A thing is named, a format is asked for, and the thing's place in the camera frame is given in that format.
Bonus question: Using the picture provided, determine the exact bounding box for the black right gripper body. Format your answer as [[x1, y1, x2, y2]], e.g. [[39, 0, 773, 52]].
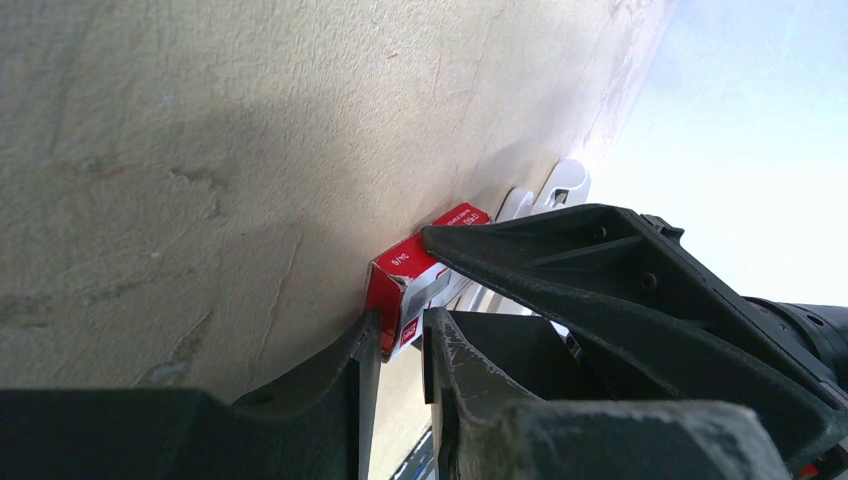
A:
[[741, 296, 848, 480]]

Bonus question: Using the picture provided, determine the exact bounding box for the red white staple box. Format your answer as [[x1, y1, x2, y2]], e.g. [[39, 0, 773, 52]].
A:
[[364, 230, 470, 363]]

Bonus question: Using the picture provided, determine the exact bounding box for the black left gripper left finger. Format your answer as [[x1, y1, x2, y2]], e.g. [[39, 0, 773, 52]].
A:
[[1, 311, 381, 479]]

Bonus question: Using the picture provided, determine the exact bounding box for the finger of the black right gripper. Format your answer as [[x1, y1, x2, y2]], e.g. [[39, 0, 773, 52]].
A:
[[421, 203, 848, 458]]

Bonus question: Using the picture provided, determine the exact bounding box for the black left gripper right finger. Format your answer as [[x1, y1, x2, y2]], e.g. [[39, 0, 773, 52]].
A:
[[423, 308, 789, 479]]

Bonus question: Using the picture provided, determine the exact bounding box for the small white stapler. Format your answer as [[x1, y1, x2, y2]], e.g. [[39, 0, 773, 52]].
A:
[[531, 159, 591, 215]]

